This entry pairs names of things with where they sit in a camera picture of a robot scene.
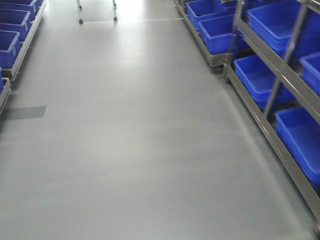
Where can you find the right steel shelf rack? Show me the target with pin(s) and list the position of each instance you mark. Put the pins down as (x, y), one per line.
(286, 76)

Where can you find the steel shelf rack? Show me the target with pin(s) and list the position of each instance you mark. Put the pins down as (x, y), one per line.
(9, 75)
(286, 76)

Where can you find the left steel shelf rack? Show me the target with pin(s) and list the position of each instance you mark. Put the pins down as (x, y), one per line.
(9, 75)

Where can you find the blue bin far rack front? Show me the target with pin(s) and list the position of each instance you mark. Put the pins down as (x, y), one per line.
(216, 33)

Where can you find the blue bin rack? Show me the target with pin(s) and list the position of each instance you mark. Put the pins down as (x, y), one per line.
(216, 33)
(200, 10)

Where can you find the blue bin lower middle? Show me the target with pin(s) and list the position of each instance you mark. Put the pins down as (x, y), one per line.
(257, 78)

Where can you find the far right steel rack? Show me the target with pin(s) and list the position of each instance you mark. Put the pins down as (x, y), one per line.
(217, 60)

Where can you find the blue bin far rack back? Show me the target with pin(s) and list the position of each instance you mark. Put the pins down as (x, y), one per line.
(200, 10)

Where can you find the wheeled steel cart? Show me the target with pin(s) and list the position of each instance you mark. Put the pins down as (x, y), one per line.
(96, 11)

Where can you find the blue bin lower near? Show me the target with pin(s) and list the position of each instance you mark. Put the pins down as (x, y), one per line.
(300, 133)

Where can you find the blue bin upper large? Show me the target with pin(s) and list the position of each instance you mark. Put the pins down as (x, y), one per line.
(274, 24)

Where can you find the blue bin upper right edge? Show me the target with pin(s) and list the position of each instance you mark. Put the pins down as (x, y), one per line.
(311, 71)

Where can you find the blue bin left front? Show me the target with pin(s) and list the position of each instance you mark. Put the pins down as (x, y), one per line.
(9, 48)

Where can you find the blue bin left back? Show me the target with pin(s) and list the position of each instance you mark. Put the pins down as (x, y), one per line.
(31, 6)

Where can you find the blue bin left middle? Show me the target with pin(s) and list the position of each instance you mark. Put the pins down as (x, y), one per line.
(16, 21)

